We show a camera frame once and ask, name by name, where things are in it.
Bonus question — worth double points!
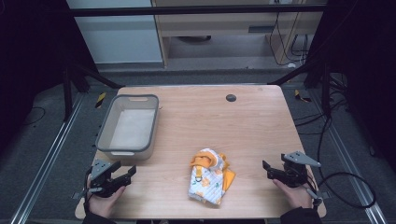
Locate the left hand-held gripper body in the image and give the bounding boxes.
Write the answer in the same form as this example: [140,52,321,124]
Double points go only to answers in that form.
[72,158,126,201]

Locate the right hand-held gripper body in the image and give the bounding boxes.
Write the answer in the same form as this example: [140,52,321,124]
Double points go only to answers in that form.
[280,150,331,201]

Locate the grey plastic basket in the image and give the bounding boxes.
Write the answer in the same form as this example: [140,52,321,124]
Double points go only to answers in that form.
[94,93,161,162]

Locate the person's right hand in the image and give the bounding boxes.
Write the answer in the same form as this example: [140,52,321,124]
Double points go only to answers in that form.
[272,179,314,210]

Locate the person's left hand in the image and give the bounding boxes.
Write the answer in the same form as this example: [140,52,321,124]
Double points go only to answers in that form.
[85,177,127,218]

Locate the yellow and black tape strip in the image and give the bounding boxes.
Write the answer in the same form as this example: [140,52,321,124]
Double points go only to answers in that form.
[94,91,107,109]
[293,89,313,104]

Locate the black metal stand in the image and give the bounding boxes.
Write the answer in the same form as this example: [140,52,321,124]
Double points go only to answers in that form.
[61,61,126,123]
[267,58,333,119]

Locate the dark curtain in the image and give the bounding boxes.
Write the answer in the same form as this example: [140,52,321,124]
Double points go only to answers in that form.
[0,0,98,158]
[305,0,396,175]

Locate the white cabinet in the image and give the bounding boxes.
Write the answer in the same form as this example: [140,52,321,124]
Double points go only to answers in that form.
[65,0,164,65]

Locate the light wooden desk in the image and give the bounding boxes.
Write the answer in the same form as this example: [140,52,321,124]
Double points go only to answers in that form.
[150,0,329,68]

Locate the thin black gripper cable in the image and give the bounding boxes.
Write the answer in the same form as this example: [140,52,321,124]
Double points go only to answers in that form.
[82,166,95,216]

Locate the aluminium floor rail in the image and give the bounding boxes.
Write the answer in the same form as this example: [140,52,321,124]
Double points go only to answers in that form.
[9,92,86,224]
[307,89,388,224]

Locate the black floor cables bundle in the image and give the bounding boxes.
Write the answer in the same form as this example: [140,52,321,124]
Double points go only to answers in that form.
[293,73,349,136]

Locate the black floor cable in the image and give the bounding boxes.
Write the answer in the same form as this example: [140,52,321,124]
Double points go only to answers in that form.
[21,105,47,127]

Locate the black looped gripper cable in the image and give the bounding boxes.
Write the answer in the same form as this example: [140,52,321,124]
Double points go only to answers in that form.
[312,115,377,210]

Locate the black hanging cables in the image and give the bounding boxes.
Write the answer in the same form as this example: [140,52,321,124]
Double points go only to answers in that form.
[268,0,310,67]

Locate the black horizontal frame bar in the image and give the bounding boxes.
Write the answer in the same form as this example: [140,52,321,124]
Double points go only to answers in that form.
[69,4,327,18]

